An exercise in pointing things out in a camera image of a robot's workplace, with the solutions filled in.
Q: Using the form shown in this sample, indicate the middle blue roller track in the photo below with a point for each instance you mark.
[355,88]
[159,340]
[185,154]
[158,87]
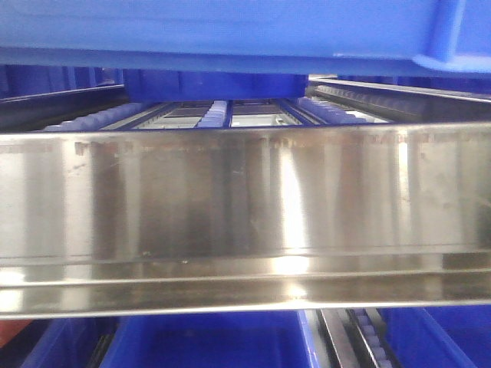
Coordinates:
[215,116]

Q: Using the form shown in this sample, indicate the right blue roller track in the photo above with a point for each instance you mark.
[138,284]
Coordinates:
[329,114]

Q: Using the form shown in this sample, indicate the light blue plastic bin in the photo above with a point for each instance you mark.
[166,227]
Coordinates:
[419,38]

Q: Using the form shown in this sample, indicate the lower right blue bin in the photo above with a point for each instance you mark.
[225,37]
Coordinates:
[439,336]

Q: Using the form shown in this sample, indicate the upper left metal divider rail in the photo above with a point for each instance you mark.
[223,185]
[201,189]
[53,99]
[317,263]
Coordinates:
[34,112]

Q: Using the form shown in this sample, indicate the left blue roller track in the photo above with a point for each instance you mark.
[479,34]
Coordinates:
[98,120]

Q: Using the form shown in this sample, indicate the upper right metal divider rail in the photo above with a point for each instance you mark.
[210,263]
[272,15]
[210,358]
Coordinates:
[403,104]

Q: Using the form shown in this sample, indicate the lower right roller track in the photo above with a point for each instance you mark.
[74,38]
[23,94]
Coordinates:
[369,340]

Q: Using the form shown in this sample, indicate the lower left blue bin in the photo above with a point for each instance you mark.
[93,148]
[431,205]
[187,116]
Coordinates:
[73,342]

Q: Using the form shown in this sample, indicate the lower middle blue bin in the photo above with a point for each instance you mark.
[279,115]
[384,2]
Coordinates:
[276,338]

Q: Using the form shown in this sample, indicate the rear dark blue bin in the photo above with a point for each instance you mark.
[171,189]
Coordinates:
[174,86]

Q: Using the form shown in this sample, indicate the stainless steel shelf front rail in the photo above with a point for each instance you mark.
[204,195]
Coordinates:
[176,221]

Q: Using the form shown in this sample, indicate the lower metal divider rail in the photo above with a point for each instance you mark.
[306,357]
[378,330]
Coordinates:
[340,351]

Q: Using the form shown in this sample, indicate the blue roller track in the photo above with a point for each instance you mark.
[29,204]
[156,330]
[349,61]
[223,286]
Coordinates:
[215,116]
[98,120]
[329,114]

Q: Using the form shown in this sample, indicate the metal divider rail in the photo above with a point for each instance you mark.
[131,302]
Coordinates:
[340,351]
[34,112]
[403,104]

